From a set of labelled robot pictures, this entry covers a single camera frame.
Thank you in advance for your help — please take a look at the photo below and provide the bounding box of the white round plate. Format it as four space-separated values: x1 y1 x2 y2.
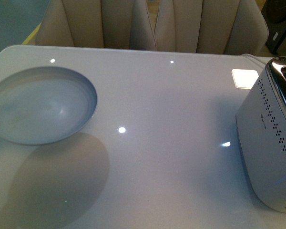
0 66 97 145

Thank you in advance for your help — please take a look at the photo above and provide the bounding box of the beige chair left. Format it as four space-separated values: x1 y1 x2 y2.
35 0 156 51

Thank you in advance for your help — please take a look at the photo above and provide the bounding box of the white toaster power cable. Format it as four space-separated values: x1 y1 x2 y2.
240 53 265 65

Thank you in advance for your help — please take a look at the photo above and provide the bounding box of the beige chair right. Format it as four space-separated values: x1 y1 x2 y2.
154 0 268 55

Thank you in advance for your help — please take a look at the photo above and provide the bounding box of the dark cabinet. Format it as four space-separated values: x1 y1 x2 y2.
261 0 286 54

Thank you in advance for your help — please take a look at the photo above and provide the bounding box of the beige chair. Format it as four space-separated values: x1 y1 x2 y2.
154 0 268 55
35 0 156 51

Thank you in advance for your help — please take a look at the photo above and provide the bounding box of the white chrome toaster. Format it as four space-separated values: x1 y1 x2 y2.
235 56 286 213

